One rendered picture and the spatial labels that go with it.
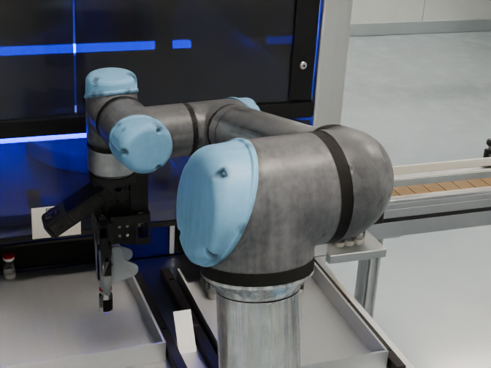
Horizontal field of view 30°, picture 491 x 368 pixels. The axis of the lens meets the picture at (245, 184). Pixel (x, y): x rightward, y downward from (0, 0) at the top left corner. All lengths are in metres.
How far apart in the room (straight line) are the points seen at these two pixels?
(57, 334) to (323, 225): 0.78
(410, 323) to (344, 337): 1.77
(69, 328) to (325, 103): 0.61
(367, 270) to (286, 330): 1.19
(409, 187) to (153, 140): 0.97
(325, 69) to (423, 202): 0.49
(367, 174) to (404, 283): 2.70
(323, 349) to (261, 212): 0.74
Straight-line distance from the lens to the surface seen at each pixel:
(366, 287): 2.13
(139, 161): 1.22
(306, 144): 0.90
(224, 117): 1.22
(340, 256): 1.86
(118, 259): 1.44
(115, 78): 1.31
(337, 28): 1.67
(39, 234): 1.64
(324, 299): 1.70
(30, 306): 1.66
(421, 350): 3.22
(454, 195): 2.08
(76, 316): 1.62
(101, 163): 1.35
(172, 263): 1.78
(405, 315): 3.40
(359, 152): 0.91
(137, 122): 1.22
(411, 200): 2.02
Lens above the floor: 1.75
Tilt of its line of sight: 24 degrees down
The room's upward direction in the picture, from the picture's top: 4 degrees clockwise
